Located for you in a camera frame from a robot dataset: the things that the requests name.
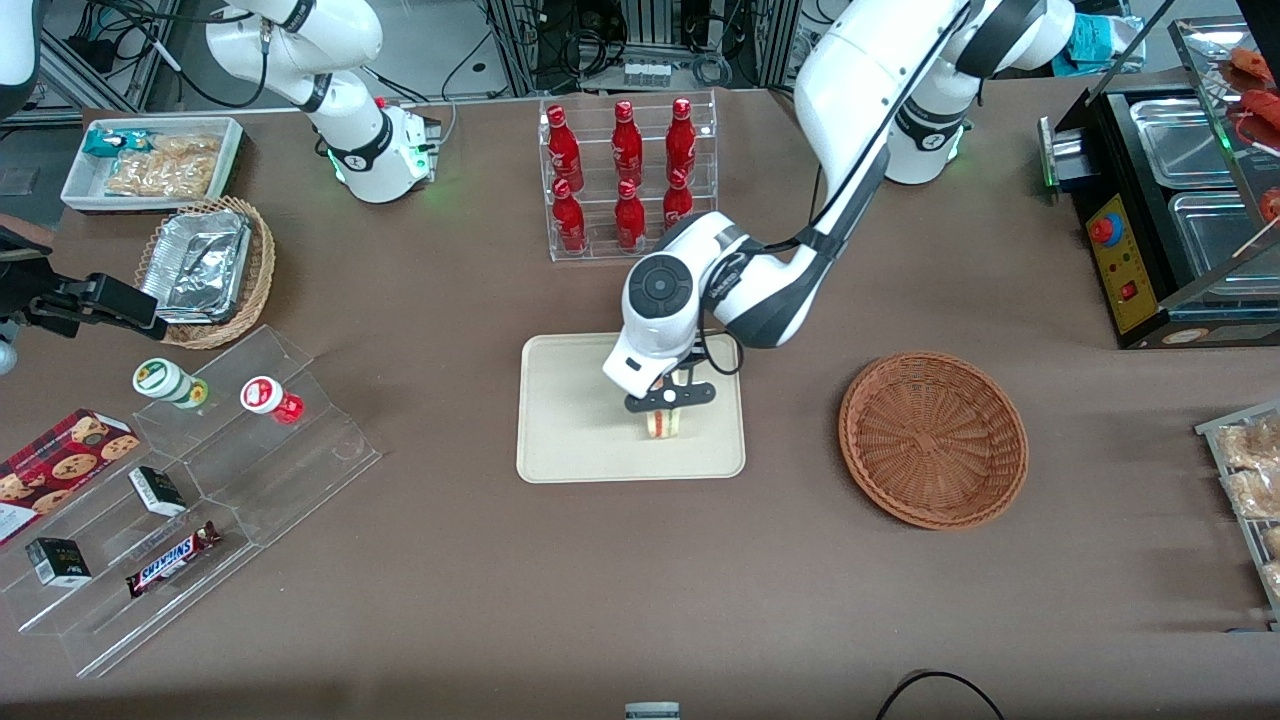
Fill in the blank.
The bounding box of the white rectangular snack bin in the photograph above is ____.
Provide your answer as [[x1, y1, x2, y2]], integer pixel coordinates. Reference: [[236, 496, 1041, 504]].
[[60, 115, 247, 217]]

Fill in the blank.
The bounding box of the tray of wrapped pastries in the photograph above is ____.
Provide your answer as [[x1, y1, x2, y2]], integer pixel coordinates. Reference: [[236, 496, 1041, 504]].
[[1194, 400, 1280, 629]]

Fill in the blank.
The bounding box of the teal snack packet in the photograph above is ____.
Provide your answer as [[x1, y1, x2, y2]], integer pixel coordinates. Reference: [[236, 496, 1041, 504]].
[[82, 127, 163, 160]]

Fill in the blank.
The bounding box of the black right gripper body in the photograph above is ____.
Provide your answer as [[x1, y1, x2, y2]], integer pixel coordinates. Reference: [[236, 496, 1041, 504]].
[[0, 225, 57, 331]]

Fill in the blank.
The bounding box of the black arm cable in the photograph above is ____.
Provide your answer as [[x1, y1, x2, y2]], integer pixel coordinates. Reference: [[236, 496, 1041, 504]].
[[696, 0, 986, 377]]

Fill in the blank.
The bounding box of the red-lid drink cup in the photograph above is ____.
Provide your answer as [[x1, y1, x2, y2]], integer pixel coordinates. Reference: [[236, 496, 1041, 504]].
[[239, 375, 305, 426]]

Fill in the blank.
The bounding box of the green-lid white drink cup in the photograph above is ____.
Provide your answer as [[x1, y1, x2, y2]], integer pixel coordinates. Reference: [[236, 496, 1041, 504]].
[[132, 357, 210, 410]]

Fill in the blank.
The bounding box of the black food warmer machine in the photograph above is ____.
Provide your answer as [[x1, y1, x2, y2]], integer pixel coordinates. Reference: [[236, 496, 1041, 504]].
[[1038, 15, 1280, 351]]

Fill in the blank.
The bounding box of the aluminium frame rack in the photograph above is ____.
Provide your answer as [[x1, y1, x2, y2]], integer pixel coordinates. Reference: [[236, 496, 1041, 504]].
[[484, 0, 803, 98]]

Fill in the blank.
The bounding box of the small black box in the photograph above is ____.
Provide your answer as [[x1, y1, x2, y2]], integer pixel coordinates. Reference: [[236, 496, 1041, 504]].
[[127, 465, 189, 519], [24, 536, 94, 588]]

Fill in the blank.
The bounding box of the round brown wicker basket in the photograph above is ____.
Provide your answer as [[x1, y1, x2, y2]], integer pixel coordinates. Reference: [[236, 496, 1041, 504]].
[[838, 350, 1030, 531]]

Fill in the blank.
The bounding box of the clear bag of crackers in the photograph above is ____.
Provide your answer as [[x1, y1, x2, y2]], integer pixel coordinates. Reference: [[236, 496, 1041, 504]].
[[104, 134, 223, 200]]

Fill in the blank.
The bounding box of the fried bread piece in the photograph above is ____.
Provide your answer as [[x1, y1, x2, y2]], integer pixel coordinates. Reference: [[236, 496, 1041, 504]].
[[1221, 468, 1280, 520], [1214, 414, 1280, 471]]

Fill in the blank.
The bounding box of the red cola bottle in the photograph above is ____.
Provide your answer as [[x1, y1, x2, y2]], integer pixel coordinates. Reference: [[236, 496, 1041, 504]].
[[551, 179, 589, 254], [613, 179, 648, 252], [665, 97, 698, 183], [546, 105, 585, 193], [611, 100, 644, 188], [661, 169, 695, 231]]

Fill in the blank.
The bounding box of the clear acrylic bottle rack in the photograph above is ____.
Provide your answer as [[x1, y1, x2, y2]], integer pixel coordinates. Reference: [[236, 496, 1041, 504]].
[[539, 89, 720, 264]]

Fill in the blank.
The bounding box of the black cable loop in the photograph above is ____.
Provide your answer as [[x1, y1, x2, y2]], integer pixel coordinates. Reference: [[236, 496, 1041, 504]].
[[876, 669, 1007, 720]]

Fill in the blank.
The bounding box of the stack of foil containers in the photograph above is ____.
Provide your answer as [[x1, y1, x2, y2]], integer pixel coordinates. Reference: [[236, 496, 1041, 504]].
[[139, 208, 253, 325]]

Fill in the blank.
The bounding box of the Snickers chocolate bar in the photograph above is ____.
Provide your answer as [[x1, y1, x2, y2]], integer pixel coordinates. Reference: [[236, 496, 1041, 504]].
[[124, 520, 224, 600]]

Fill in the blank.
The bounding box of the cream plastic serving tray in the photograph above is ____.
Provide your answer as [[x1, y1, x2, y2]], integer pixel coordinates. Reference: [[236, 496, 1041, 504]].
[[516, 332, 748, 485]]

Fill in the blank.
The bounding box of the red cookie box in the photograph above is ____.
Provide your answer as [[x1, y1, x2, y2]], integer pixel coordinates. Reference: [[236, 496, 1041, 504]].
[[0, 407, 142, 547]]

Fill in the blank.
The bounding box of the light wicker basket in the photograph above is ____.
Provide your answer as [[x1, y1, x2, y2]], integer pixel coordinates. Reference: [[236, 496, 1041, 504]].
[[134, 195, 277, 351]]

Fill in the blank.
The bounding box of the clear acrylic stepped stand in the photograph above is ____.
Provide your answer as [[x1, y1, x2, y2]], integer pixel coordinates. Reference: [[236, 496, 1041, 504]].
[[0, 324, 384, 681]]

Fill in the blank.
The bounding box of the steel warmer pan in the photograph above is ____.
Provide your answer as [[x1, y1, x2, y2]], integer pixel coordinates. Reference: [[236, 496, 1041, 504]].
[[1128, 96, 1239, 192], [1167, 189, 1280, 278]]

